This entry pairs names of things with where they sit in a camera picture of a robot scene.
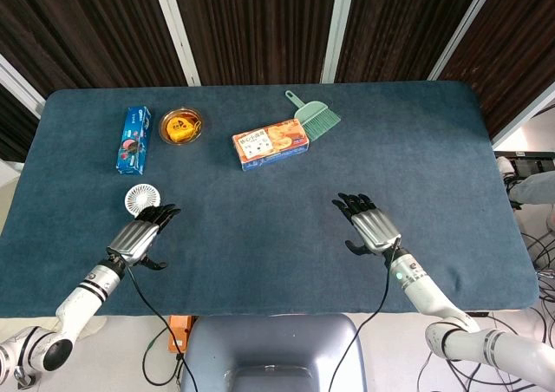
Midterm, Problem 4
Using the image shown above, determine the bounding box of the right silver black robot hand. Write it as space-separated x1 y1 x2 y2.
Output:
331 192 402 256

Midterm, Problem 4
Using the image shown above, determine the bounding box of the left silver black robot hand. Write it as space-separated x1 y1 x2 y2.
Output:
106 203 182 271

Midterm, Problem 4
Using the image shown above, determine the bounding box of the small white round fan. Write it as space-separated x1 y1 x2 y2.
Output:
124 183 162 219

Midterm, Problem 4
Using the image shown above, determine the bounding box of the blue cookie box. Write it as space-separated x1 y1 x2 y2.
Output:
114 106 153 176

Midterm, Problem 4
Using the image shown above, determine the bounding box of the blue table cloth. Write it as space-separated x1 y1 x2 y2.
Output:
0 80 541 319

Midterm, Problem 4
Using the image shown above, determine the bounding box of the orange box under table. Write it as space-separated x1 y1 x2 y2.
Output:
166 315 194 358

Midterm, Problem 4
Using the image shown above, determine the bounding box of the yellow snack packet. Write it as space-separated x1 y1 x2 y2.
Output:
166 114 197 143

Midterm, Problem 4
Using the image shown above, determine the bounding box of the green dustpan brush set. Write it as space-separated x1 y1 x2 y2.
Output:
284 89 342 141

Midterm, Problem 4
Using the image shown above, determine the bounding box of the orange biscuit box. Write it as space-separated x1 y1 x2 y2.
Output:
232 118 311 172

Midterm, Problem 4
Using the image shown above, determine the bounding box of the grey robot torso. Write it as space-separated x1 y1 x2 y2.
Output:
180 313 368 392

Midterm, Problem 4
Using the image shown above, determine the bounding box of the grey trousered leg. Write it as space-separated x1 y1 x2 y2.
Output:
507 170 555 206

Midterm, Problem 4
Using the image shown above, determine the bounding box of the black equipment rack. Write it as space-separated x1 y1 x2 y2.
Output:
494 149 555 180

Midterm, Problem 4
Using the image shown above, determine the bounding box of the left hand black cable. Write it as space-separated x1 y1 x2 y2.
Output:
124 265 195 392

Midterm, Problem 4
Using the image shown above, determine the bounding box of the hand black cable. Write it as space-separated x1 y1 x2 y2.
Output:
328 235 402 392
124 265 195 392

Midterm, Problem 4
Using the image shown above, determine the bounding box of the right hand black cable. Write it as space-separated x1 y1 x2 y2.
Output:
328 235 402 392

